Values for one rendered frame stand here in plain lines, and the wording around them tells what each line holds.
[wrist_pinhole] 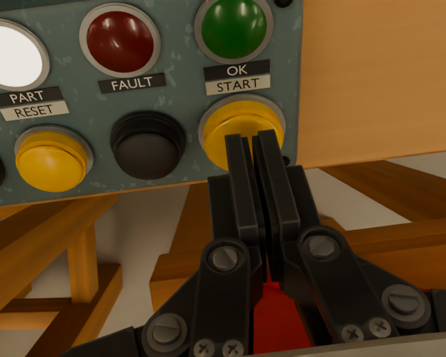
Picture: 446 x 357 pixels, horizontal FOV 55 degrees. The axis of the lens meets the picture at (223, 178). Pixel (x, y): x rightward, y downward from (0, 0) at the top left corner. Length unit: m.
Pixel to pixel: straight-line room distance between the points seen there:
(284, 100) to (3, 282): 0.48
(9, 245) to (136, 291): 0.66
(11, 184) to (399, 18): 0.17
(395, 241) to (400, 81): 0.17
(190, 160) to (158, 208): 0.96
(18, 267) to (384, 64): 0.51
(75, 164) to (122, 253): 1.02
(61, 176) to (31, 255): 0.49
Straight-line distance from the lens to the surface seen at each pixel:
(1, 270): 0.57
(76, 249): 0.94
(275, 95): 0.15
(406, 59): 0.21
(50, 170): 0.16
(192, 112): 0.16
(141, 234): 1.15
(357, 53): 0.20
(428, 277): 0.35
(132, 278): 1.20
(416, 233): 0.37
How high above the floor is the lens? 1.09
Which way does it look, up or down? 81 degrees down
